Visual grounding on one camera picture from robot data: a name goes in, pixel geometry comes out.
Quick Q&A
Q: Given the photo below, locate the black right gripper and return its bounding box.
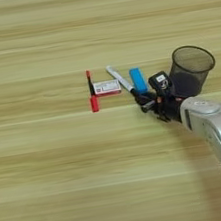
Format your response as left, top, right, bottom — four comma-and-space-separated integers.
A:
133, 83, 188, 128

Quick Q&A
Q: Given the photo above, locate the blue rectangular eraser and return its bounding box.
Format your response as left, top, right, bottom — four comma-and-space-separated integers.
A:
127, 66, 150, 96

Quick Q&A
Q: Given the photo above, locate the grey marker with black cap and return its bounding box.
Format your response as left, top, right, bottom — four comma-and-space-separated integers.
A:
105, 61, 141, 102

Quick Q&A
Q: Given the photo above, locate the black mesh pen cup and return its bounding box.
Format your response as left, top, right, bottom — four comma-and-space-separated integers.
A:
164, 41, 221, 102

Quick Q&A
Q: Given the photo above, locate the small red white card box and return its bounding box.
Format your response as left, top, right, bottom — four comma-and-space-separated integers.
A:
92, 78, 123, 99

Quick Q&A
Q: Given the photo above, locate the red and black pen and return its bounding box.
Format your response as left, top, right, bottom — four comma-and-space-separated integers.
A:
84, 69, 101, 114

